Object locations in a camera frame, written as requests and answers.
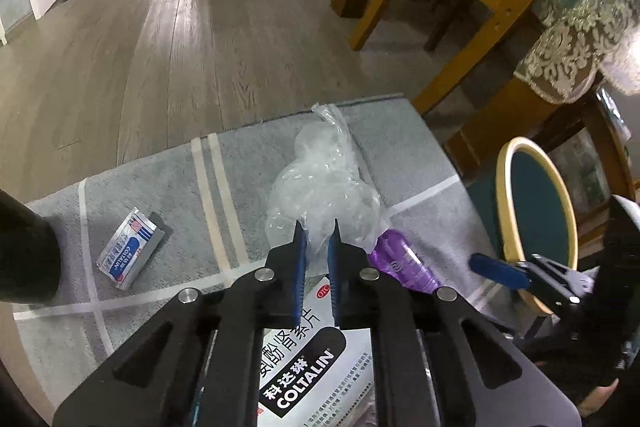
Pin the purple plastic wrapper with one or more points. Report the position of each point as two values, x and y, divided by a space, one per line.
400 264

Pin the person's right hand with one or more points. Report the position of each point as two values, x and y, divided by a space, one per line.
600 401

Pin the small blue white medicine box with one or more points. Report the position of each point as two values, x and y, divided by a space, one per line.
127 254

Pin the blue bin with yellow rim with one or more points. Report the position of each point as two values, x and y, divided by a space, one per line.
537 207

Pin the grey plaid cloth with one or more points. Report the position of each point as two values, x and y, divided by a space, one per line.
175 217

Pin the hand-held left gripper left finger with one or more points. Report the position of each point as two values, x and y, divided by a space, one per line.
301 277

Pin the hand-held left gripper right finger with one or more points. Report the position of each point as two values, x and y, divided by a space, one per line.
334 277

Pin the black mug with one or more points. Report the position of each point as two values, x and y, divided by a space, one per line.
25 252

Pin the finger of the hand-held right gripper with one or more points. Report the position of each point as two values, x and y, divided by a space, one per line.
500 269
550 304

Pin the clear plastic bag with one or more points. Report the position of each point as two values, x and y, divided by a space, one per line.
320 192

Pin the large white black medicine box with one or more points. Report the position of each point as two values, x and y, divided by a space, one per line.
310 357

